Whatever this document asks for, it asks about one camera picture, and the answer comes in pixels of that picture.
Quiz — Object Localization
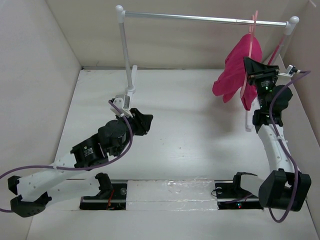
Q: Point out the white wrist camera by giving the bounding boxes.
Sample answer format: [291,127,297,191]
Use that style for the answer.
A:
[278,65,301,78]
[109,94,133,118]

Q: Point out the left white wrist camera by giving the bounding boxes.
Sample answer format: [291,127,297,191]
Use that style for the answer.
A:
[109,94,133,118]

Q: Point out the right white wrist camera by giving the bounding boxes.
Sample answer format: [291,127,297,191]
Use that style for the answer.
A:
[278,65,301,78]

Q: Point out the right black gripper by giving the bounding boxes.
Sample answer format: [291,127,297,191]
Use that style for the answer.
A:
[244,55,281,110]

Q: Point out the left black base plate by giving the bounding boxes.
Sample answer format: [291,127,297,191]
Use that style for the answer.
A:
[79,180,128,211]

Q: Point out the magenta trousers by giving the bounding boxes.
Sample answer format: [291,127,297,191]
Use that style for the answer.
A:
[212,33,263,103]

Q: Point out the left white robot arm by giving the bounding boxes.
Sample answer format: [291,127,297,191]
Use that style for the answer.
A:
[7,108,154,218]

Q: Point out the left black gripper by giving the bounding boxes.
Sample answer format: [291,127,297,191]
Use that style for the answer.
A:
[113,108,153,158]

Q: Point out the white clothes rack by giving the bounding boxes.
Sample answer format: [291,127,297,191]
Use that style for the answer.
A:
[115,5,300,129]

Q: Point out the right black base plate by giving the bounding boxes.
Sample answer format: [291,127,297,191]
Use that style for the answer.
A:
[211,181,263,210]

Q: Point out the pink plastic hanger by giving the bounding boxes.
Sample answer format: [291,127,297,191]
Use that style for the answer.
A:
[240,10,259,98]

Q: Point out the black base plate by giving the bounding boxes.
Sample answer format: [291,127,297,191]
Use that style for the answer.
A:
[211,181,263,210]
[79,180,128,211]

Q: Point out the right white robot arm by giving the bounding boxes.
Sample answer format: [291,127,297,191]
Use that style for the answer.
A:
[231,57,312,212]

